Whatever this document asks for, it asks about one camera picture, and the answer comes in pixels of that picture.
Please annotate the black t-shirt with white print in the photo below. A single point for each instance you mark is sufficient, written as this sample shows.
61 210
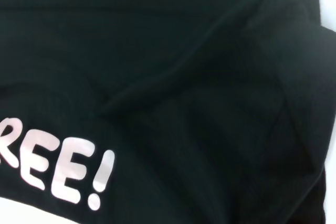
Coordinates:
183 77

